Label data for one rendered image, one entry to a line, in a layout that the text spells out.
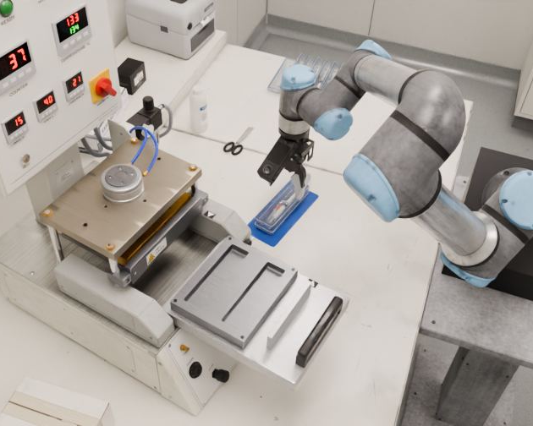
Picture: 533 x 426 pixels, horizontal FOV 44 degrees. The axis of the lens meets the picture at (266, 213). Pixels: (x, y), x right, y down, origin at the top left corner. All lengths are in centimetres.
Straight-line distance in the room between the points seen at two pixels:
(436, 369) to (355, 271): 85
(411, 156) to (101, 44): 62
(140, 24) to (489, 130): 188
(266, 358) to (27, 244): 59
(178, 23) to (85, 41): 89
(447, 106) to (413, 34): 266
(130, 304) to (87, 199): 22
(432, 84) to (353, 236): 71
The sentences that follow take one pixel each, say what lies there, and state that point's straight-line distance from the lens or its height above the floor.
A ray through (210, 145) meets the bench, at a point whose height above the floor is 75.
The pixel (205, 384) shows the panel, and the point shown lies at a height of 79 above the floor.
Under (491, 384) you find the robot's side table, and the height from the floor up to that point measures 31.
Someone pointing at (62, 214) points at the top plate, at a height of 111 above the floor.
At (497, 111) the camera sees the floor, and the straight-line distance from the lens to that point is 357.
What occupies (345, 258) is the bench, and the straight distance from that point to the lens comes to 165.
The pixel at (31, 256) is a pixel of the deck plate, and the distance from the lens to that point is 146.
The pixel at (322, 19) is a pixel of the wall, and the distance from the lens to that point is 380.
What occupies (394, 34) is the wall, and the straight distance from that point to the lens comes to 373.
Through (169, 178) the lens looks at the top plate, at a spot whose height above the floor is 111.
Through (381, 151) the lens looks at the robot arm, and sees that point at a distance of 104.
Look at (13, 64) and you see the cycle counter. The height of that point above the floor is 139.
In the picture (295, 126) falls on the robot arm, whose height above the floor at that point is 106.
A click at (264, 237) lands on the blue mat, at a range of 168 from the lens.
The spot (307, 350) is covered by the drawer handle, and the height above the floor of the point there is 101.
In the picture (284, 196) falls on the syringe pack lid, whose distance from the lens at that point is 172.
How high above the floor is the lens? 200
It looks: 46 degrees down
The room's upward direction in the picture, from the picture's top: 3 degrees clockwise
